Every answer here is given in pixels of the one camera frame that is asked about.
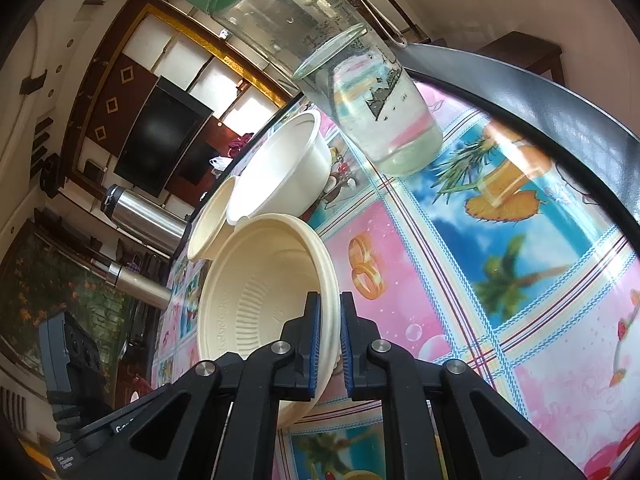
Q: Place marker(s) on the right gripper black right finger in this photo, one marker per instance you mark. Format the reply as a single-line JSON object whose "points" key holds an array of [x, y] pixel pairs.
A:
{"points": [[441, 421]]}

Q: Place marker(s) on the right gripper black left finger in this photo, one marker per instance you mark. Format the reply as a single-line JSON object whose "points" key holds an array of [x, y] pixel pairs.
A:
{"points": [[251, 390]]}

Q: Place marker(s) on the large beige ribbed bowl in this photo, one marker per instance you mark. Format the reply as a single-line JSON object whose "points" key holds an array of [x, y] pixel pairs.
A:
{"points": [[259, 280]]}

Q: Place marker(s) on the small beige ribbed bowl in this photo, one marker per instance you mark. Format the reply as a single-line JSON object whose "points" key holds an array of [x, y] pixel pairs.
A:
{"points": [[212, 229]]}

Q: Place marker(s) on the white paper bowl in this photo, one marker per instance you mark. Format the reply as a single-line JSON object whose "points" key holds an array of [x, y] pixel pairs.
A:
{"points": [[286, 175]]}

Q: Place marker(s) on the slim steel thermos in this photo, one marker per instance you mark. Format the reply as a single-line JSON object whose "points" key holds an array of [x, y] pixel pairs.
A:
{"points": [[133, 284]]}

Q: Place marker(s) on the large steel thermos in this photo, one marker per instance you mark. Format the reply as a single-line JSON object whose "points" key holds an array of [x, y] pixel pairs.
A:
{"points": [[153, 225]]}

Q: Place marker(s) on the black flat television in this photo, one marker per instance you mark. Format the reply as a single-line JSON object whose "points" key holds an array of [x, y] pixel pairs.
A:
{"points": [[164, 129]]}

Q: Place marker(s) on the clear glass water jar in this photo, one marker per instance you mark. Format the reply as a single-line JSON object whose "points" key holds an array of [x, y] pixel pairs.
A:
{"points": [[334, 56]]}

